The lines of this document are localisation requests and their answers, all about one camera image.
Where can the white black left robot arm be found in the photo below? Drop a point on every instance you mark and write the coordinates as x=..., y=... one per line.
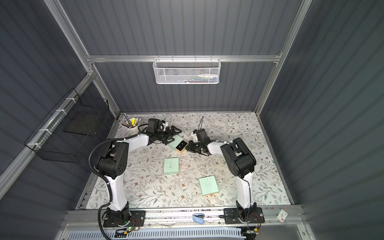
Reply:
x=108, y=160

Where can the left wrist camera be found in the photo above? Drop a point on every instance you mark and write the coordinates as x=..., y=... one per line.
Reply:
x=156, y=125

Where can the blue stapler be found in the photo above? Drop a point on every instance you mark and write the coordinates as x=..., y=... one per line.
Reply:
x=199, y=218

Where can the mint green drawer jewelry box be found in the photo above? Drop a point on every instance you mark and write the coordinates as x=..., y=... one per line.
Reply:
x=171, y=166
x=208, y=185

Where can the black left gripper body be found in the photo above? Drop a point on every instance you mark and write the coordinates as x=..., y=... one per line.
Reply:
x=168, y=134

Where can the white pen cup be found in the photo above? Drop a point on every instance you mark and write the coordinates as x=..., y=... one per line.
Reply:
x=130, y=123

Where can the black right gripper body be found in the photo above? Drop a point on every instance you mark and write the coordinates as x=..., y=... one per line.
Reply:
x=194, y=145

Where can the black wire mesh basket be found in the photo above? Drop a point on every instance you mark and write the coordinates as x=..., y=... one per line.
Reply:
x=72, y=128

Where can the white wire mesh basket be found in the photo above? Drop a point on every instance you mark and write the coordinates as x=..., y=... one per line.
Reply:
x=187, y=73

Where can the white small card box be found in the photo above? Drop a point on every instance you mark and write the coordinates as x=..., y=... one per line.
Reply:
x=282, y=216

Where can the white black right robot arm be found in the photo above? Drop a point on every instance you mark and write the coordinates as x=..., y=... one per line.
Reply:
x=241, y=163

